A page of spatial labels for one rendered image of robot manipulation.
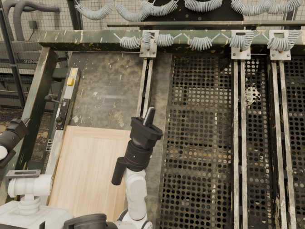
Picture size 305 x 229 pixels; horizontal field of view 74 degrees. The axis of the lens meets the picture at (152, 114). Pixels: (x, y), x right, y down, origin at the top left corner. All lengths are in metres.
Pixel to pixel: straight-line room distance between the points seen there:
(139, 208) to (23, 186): 0.40
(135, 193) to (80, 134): 0.66
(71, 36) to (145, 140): 1.06
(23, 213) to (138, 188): 0.35
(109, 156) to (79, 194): 0.26
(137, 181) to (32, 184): 0.32
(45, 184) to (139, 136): 0.32
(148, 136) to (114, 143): 0.60
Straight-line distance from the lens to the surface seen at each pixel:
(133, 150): 0.66
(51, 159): 1.33
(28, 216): 0.77
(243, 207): 1.11
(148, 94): 1.17
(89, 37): 1.46
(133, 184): 0.71
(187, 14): 1.71
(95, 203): 1.23
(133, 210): 0.85
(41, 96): 1.54
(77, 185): 1.26
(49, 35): 1.62
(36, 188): 0.74
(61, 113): 1.35
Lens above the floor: 1.86
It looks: 22 degrees down
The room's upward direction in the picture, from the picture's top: straight up
